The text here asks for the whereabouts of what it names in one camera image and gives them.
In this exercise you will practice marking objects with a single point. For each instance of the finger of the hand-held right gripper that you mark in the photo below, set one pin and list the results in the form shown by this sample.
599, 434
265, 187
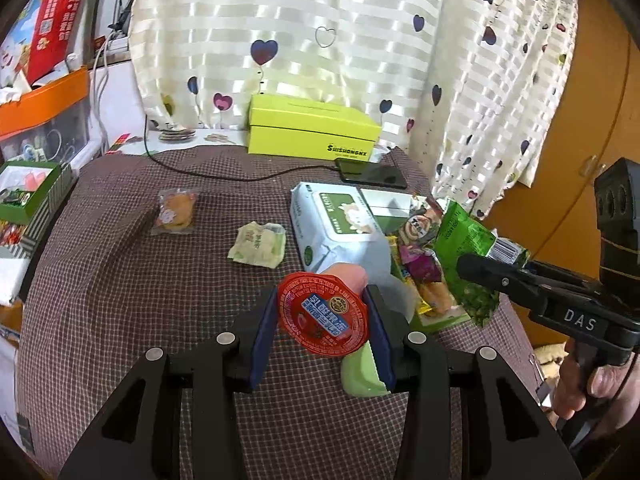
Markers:
487, 271

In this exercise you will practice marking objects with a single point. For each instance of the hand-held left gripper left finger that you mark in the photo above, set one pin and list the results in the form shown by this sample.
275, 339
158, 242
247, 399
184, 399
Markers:
262, 335

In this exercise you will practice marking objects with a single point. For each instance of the pink jelly cup red lid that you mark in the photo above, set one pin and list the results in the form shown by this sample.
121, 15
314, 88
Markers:
322, 315

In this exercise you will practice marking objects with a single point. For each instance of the lime green shoe box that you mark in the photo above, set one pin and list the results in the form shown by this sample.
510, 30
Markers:
310, 127

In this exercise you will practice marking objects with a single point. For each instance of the clear round cookie packet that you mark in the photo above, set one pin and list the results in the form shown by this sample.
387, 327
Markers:
175, 210

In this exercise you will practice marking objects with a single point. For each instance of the magenta snack packet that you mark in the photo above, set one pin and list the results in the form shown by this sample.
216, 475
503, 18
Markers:
422, 265

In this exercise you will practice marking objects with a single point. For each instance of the green jelly cup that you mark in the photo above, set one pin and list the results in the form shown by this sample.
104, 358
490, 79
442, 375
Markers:
362, 375

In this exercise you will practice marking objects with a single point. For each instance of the black smartphone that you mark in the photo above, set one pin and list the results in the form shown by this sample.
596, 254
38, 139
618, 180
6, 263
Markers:
370, 174

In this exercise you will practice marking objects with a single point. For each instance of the person's right hand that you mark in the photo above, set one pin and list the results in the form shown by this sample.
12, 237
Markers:
612, 385

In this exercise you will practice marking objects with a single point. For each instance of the pale blue wet wipes pack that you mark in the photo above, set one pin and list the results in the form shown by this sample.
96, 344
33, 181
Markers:
332, 230

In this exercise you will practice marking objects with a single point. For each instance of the green striped open box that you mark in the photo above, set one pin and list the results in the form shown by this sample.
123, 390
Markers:
35, 195

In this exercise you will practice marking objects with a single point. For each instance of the yellow pastry snack packet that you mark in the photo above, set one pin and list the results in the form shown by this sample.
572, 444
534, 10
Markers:
437, 295

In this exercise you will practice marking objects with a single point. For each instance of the orange cracker snack packet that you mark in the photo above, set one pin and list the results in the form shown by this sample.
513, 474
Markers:
417, 227

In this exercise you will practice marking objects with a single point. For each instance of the brown checked tablecloth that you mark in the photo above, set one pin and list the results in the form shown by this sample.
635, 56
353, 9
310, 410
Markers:
150, 285

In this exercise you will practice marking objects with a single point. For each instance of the translucent plastic cup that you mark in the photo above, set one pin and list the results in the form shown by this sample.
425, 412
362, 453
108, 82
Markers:
400, 300

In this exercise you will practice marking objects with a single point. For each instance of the green cartoon snack packet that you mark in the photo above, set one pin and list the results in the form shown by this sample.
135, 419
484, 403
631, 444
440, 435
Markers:
467, 245

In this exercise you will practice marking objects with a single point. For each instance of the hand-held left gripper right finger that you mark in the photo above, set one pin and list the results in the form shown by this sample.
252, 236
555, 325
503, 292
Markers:
381, 335

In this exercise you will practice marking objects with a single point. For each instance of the red cardboard box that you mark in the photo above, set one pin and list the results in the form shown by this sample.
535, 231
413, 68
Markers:
60, 15

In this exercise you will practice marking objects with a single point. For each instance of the yellow long snack bar packet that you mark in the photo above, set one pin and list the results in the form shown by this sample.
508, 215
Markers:
400, 270

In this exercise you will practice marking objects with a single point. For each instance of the wooden cabinet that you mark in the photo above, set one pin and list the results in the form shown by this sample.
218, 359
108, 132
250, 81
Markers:
590, 85

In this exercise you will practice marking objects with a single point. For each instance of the white green rice cracker packet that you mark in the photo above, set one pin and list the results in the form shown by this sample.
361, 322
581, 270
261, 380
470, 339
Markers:
257, 245

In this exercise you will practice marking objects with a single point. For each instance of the heart print striped curtain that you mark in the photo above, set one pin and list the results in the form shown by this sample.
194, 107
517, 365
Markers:
325, 35

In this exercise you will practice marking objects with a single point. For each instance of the clear storage box orange lid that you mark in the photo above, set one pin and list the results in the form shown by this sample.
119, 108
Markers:
45, 115

